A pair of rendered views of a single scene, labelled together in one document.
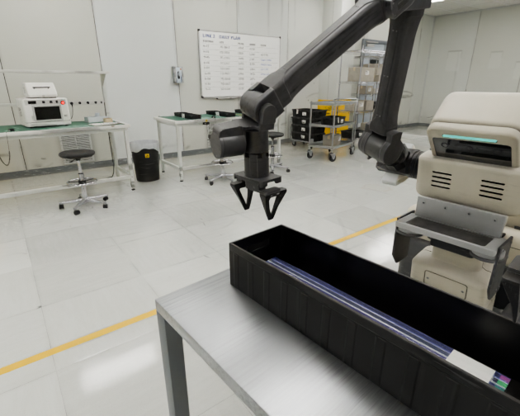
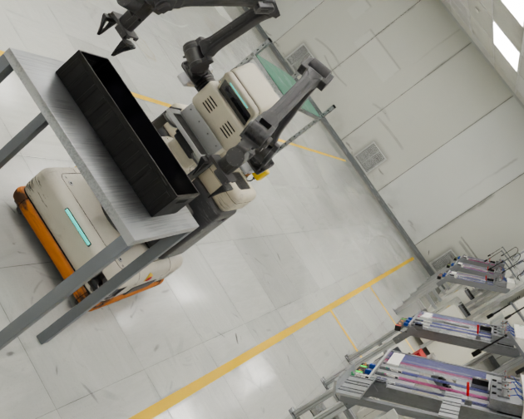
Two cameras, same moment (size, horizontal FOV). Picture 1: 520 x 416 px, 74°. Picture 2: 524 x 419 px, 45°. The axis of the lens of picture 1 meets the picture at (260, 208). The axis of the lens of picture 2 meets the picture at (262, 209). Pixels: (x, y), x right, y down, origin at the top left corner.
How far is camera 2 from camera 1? 1.42 m
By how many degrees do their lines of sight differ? 39
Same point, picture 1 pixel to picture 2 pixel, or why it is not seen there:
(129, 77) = not seen: outside the picture
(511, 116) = (262, 102)
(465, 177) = (221, 113)
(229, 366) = (58, 120)
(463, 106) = (250, 76)
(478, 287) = not seen: hidden behind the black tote
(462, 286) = not seen: hidden behind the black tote
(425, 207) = (189, 112)
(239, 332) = (62, 106)
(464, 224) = (200, 137)
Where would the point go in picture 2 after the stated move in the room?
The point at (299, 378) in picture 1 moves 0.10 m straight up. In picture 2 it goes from (90, 146) to (112, 126)
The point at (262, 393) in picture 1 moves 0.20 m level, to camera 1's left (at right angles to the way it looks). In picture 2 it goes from (74, 140) to (16, 100)
